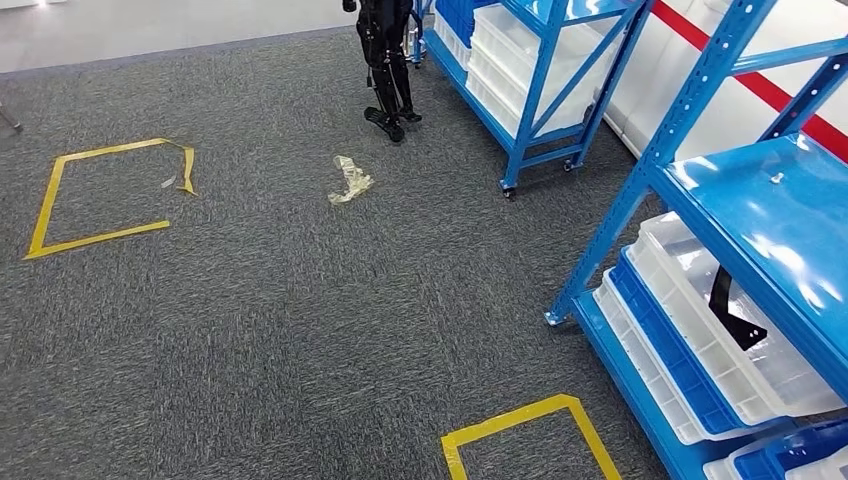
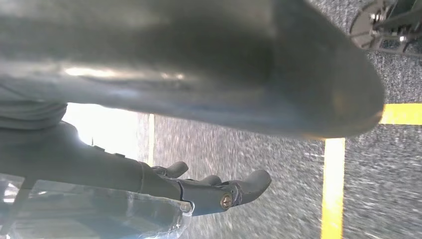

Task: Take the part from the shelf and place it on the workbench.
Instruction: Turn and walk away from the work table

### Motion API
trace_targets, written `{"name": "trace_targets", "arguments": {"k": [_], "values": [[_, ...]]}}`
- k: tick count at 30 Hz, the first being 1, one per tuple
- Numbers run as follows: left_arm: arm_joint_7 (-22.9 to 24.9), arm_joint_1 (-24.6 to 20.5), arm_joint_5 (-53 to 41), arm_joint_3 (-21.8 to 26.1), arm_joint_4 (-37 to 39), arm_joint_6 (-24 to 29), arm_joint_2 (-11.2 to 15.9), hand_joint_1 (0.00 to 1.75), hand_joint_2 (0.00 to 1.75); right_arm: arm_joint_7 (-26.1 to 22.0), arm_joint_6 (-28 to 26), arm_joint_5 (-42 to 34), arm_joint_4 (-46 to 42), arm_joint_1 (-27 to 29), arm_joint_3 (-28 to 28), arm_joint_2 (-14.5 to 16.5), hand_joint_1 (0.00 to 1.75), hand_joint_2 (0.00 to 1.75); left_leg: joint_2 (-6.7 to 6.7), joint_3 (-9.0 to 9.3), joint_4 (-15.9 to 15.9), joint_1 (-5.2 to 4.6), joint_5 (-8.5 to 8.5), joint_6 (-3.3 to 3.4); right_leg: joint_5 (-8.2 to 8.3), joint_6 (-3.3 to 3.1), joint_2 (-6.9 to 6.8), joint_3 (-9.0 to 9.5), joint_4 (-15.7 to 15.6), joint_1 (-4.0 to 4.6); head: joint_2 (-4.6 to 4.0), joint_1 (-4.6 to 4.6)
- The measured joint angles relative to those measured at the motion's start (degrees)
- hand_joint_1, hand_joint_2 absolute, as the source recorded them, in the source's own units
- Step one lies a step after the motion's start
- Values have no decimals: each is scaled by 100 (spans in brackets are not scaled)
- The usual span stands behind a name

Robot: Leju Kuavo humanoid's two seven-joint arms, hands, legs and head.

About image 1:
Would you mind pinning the blue metal shelf rack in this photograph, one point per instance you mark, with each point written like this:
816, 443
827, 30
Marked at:
762, 199
530, 132

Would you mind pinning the crumpled clear plastic wrap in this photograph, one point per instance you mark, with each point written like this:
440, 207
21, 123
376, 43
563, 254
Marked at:
351, 182

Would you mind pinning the black part in crate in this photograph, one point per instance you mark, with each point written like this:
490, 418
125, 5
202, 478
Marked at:
729, 318

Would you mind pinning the yellow floor tape square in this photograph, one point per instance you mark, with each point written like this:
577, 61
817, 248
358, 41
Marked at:
46, 212

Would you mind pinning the blue plastic crate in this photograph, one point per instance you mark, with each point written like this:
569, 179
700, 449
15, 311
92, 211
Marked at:
782, 450
457, 13
662, 351

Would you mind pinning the white plastic crate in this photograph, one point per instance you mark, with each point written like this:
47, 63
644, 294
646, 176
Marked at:
662, 278
719, 470
825, 472
636, 371
450, 43

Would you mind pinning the white crate stack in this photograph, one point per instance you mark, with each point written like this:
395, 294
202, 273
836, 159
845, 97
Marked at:
503, 66

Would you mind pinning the white car with red stripe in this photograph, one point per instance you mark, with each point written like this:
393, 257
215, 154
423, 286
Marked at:
662, 99

